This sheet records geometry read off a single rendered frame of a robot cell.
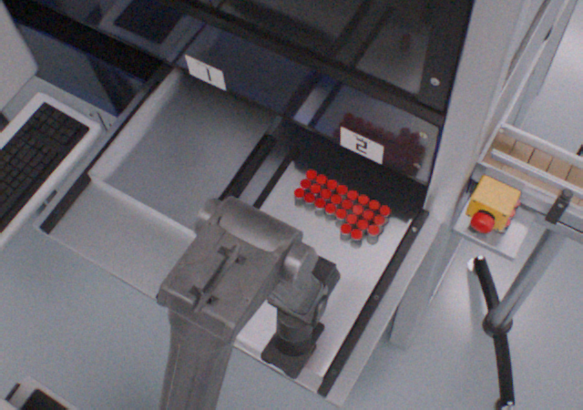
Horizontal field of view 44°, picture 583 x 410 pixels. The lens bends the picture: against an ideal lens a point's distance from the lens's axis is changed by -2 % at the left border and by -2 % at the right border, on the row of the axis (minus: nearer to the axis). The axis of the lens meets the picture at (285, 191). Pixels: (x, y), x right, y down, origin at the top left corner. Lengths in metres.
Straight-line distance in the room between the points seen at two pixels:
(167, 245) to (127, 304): 0.95
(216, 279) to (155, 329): 1.67
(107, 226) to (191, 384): 0.81
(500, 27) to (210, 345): 0.54
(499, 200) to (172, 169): 0.64
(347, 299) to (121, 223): 0.46
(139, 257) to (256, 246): 0.79
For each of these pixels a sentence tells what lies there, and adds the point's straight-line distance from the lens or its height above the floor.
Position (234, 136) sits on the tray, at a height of 0.88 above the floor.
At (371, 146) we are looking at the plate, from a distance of 1.31.
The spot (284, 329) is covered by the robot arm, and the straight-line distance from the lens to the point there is 1.10.
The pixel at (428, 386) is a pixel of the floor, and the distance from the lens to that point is 2.22.
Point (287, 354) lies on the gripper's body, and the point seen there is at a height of 1.01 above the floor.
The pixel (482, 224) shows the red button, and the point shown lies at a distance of 1.29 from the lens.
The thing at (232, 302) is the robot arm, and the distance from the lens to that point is 0.62.
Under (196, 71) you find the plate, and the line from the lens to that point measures 1.45.
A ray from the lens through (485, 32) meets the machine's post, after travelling 0.97.
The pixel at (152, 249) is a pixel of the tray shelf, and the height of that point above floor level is 0.88.
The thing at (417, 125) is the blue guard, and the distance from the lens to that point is 1.19.
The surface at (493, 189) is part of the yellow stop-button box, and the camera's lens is 1.30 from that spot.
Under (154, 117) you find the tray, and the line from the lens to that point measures 1.57.
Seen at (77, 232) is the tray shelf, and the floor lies 0.88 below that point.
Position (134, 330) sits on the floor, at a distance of 2.32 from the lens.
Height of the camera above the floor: 2.15
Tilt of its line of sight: 62 degrees down
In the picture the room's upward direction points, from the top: 7 degrees counter-clockwise
